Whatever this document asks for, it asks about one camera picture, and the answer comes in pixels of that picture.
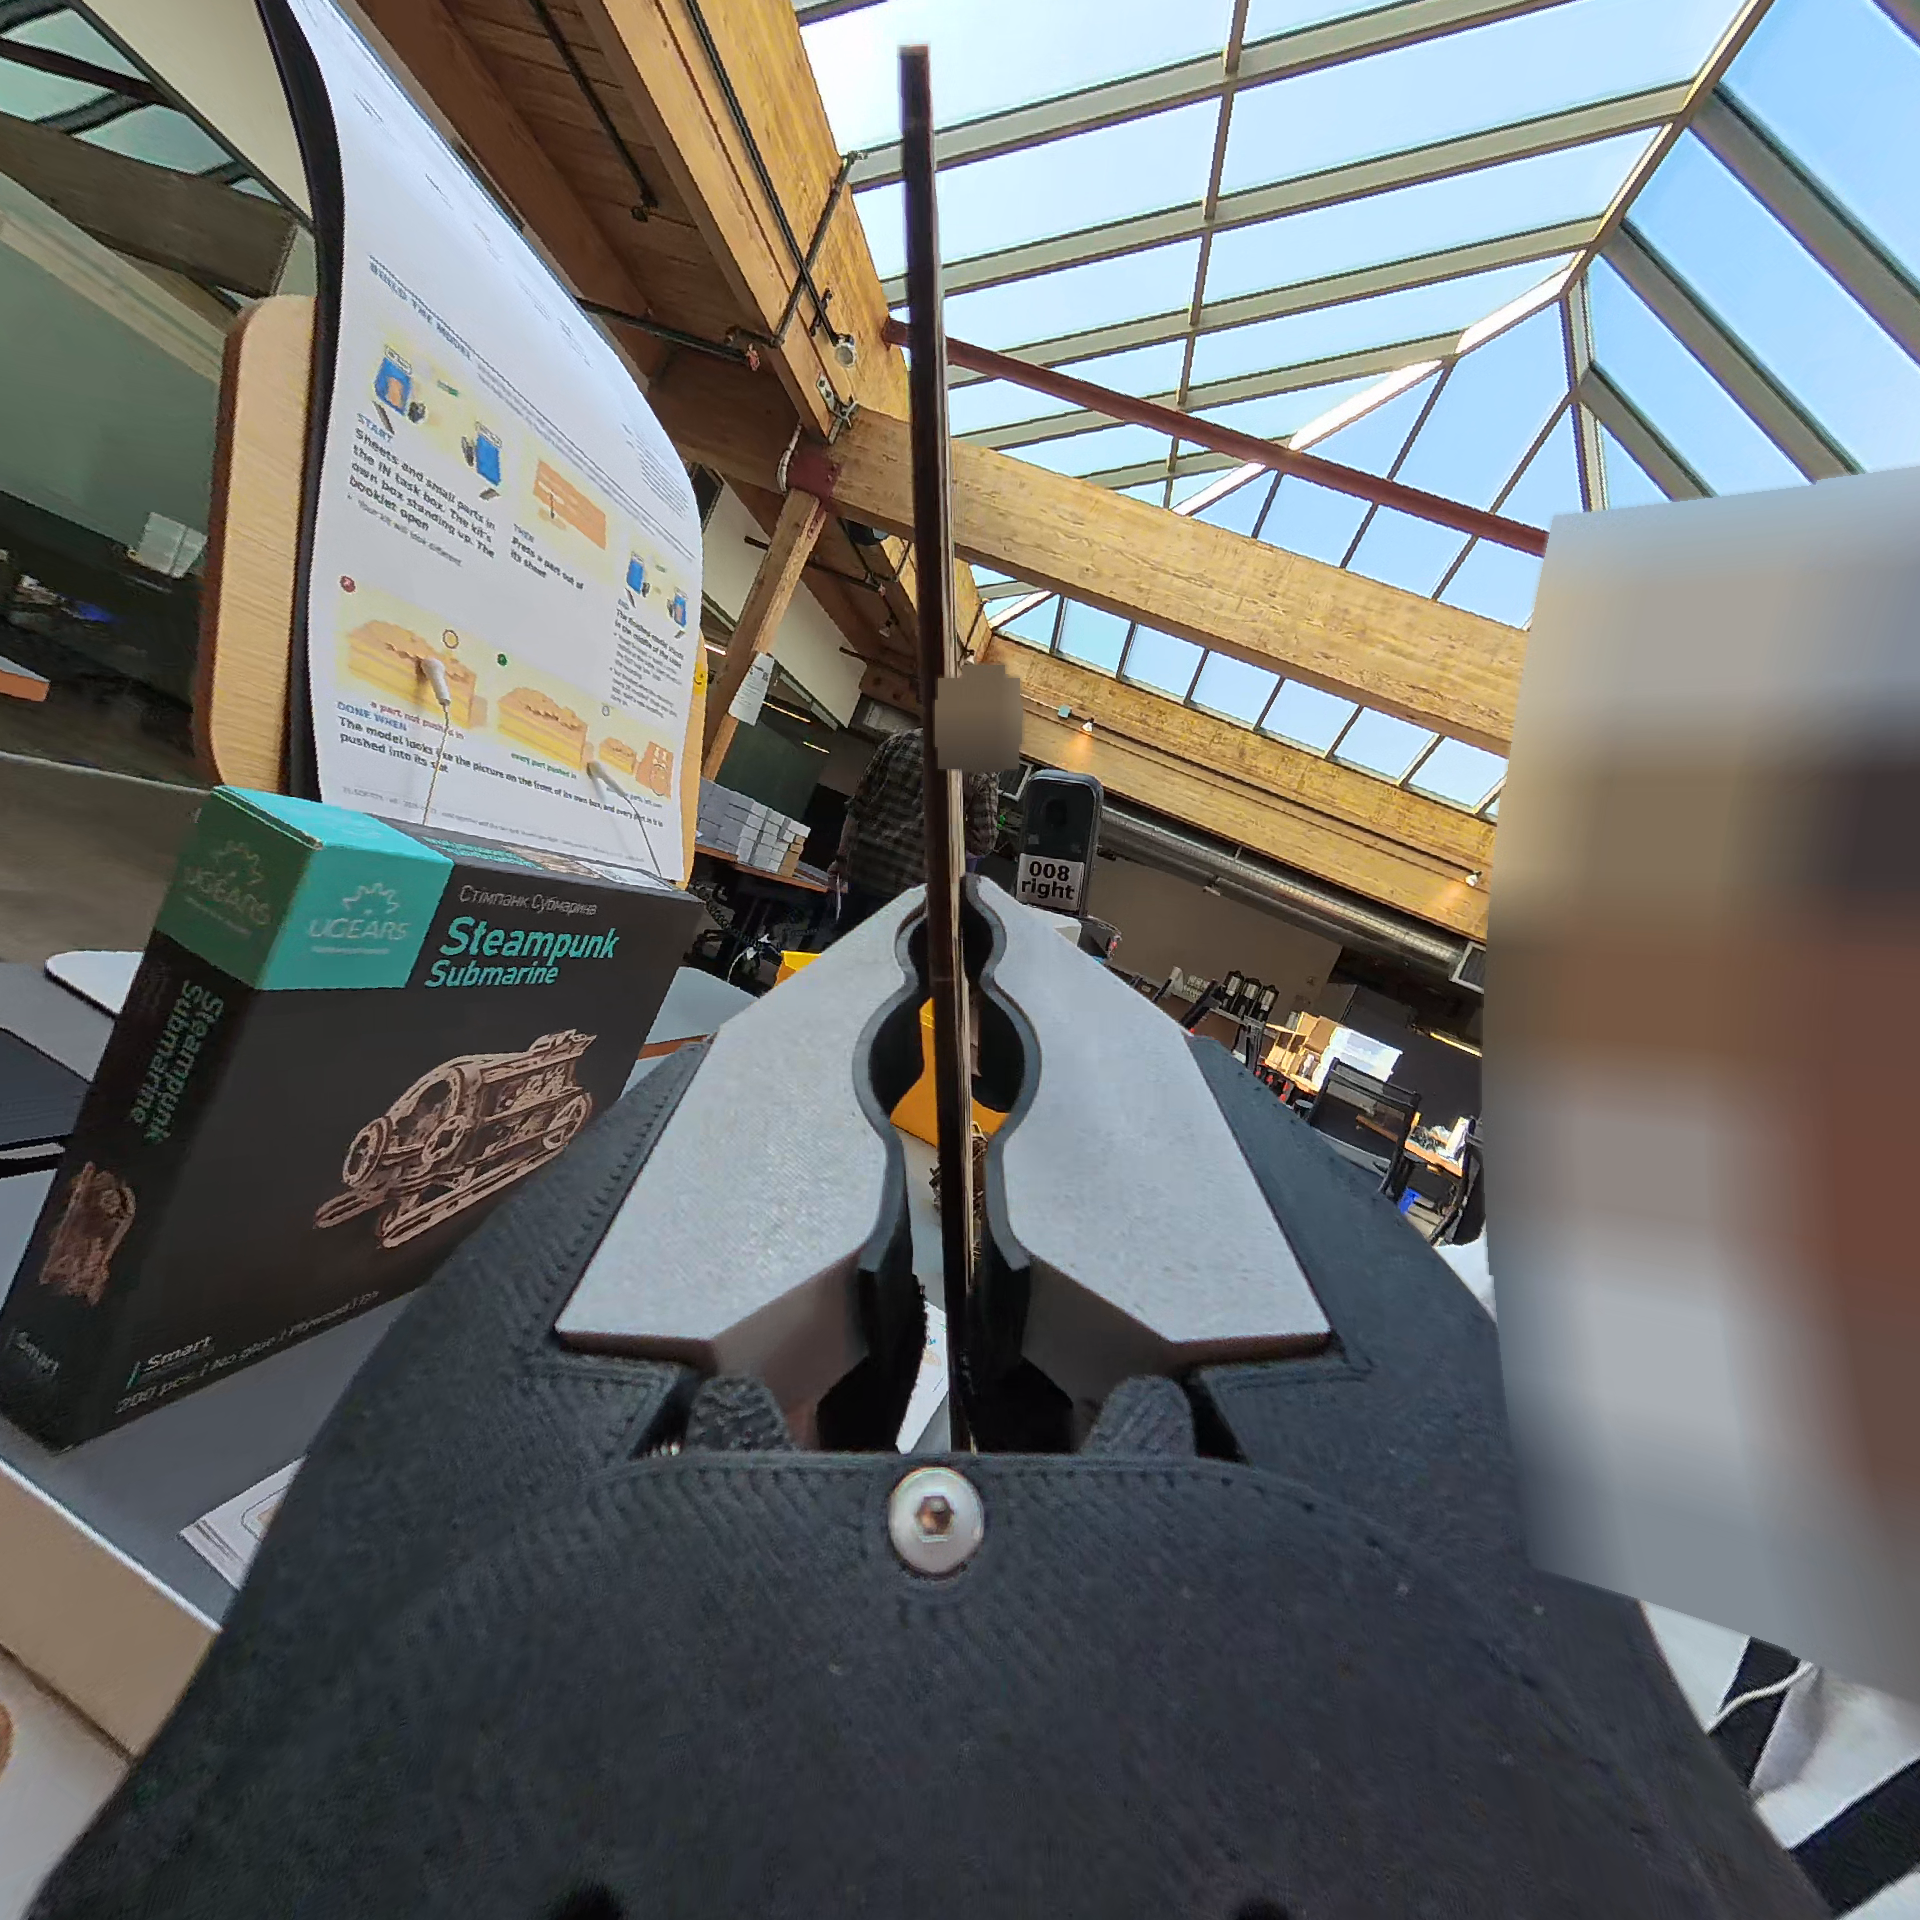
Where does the black model kit box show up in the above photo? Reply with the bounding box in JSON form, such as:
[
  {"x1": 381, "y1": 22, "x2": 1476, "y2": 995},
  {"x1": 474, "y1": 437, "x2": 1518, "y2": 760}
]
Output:
[{"x1": 0, "y1": 784, "x2": 708, "y2": 1449}]

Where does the black flat panel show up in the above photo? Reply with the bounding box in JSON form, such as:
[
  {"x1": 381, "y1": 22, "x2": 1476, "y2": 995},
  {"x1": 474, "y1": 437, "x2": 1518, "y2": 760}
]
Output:
[{"x1": 0, "y1": 1028, "x2": 99, "y2": 1187}]

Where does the stack of white boxes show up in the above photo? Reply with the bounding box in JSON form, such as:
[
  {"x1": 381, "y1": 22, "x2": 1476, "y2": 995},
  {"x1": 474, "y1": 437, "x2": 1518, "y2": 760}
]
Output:
[{"x1": 694, "y1": 780, "x2": 830, "y2": 874}]

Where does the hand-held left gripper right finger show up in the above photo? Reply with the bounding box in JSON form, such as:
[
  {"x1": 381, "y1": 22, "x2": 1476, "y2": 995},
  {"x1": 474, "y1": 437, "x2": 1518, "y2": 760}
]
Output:
[{"x1": 967, "y1": 877, "x2": 1337, "y2": 1453}]

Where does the wooden model parts sheet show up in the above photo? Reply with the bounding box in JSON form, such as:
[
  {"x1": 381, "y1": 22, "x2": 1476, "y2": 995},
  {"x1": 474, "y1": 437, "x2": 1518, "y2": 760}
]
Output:
[{"x1": 896, "y1": 46, "x2": 986, "y2": 1455}]

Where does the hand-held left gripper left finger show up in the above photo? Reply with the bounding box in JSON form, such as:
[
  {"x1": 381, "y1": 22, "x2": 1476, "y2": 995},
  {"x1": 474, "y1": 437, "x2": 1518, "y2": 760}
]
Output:
[{"x1": 551, "y1": 884, "x2": 918, "y2": 1449}]

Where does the striped cloth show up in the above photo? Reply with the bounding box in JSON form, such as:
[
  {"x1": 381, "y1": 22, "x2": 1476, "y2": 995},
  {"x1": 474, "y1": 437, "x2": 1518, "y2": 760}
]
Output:
[{"x1": 1643, "y1": 1598, "x2": 1920, "y2": 1920}]

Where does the white instruction poster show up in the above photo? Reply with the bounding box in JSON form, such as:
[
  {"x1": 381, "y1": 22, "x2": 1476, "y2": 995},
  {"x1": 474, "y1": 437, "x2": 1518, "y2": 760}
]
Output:
[{"x1": 255, "y1": 0, "x2": 708, "y2": 889}]

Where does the yellow plastic bin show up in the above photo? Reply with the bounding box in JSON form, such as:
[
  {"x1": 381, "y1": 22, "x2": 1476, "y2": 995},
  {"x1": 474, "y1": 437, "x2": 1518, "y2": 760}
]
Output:
[{"x1": 771, "y1": 945, "x2": 1011, "y2": 1150}]

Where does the white paper leaflet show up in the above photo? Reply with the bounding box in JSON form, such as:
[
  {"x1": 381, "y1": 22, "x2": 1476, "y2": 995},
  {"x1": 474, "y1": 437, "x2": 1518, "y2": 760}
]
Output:
[{"x1": 180, "y1": 1459, "x2": 310, "y2": 1589}]

